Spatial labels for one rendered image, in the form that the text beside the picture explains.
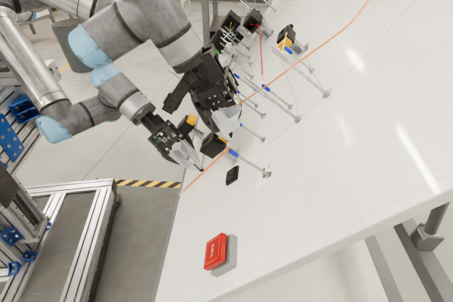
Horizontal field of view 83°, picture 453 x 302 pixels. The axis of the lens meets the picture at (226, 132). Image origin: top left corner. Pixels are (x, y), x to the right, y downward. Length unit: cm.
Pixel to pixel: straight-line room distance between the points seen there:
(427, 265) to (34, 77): 100
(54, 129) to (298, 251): 61
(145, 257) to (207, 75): 145
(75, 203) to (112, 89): 132
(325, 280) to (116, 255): 132
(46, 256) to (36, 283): 13
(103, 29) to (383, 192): 46
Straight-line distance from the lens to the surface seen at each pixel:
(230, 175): 61
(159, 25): 46
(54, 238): 182
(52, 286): 167
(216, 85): 49
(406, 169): 35
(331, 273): 88
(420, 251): 76
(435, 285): 74
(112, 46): 48
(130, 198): 209
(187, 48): 46
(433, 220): 69
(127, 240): 189
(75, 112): 76
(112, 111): 78
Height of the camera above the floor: 156
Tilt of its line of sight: 38 degrees down
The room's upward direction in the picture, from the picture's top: straight up
